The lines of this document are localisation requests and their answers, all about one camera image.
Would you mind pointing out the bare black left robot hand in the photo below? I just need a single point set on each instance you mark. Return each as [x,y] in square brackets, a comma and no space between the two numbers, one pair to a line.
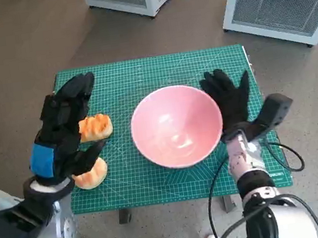
[58,118]

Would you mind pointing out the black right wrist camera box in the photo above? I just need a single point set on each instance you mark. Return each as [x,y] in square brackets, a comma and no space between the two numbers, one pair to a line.
[276,111]

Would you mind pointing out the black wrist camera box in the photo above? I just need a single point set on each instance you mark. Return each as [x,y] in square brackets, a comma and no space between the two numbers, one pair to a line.
[276,111]
[14,228]

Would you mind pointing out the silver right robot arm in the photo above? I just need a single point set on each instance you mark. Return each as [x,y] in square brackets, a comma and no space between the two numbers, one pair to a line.
[254,182]

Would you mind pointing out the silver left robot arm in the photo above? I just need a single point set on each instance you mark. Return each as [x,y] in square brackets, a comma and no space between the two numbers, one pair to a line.
[56,228]

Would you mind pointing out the round toy bread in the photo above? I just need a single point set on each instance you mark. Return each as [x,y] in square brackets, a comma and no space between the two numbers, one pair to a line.
[93,175]

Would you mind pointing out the pink bowl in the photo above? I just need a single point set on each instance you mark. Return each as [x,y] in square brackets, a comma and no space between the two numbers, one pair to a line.
[174,122]

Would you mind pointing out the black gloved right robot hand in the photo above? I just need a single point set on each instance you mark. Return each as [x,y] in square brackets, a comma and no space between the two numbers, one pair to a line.
[231,103]

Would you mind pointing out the long ridged toy bread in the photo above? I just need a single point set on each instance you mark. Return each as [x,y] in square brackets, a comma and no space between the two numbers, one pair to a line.
[95,127]

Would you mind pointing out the green cutting mat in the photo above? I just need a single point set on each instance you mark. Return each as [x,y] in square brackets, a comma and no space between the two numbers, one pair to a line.
[146,73]

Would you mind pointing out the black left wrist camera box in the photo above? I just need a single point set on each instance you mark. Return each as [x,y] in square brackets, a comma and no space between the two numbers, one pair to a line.
[14,228]

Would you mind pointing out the dark table leg bracket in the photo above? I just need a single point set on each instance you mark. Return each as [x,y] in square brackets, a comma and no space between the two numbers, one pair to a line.
[229,204]
[125,216]

